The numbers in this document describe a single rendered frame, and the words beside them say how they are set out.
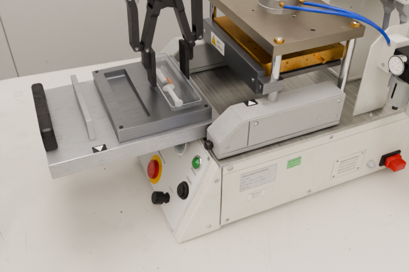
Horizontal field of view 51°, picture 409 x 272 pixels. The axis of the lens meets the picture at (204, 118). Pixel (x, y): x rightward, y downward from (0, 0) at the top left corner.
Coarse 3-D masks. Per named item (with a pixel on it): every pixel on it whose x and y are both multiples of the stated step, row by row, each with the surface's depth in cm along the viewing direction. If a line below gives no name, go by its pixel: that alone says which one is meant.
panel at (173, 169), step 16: (192, 144) 78; (144, 160) 94; (160, 160) 88; (176, 160) 83; (208, 160) 73; (160, 176) 87; (176, 176) 82; (192, 176) 77; (176, 192) 81; (192, 192) 76; (176, 208) 81; (176, 224) 80
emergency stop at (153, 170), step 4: (152, 160) 90; (148, 164) 90; (152, 164) 89; (156, 164) 88; (148, 168) 90; (152, 168) 89; (156, 168) 88; (148, 172) 90; (152, 172) 88; (156, 172) 88; (152, 176) 88; (156, 176) 88
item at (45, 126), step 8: (32, 88) 74; (40, 88) 74; (40, 96) 72; (40, 104) 70; (40, 112) 69; (48, 112) 69; (40, 120) 67; (48, 120) 67; (40, 128) 66; (48, 128) 65; (48, 136) 66; (48, 144) 67; (56, 144) 67
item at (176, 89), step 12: (156, 60) 82; (168, 60) 82; (156, 72) 79; (168, 72) 79; (180, 72) 79; (168, 84) 76; (180, 84) 76; (168, 96) 73; (180, 96) 73; (192, 96) 73
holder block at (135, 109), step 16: (128, 64) 84; (176, 64) 84; (96, 80) 79; (112, 80) 82; (128, 80) 82; (144, 80) 79; (112, 96) 75; (128, 96) 78; (144, 96) 75; (160, 96) 75; (112, 112) 71; (128, 112) 74; (144, 112) 74; (160, 112) 71; (176, 112) 71; (192, 112) 71; (208, 112) 73; (128, 128) 68; (144, 128) 69; (160, 128) 71
